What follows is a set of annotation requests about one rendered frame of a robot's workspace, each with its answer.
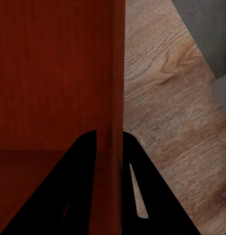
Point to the storage box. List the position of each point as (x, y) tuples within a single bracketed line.
[(61, 76)]

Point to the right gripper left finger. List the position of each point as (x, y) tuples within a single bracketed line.
[(61, 204)]

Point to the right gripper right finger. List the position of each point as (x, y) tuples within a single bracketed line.
[(166, 215)]

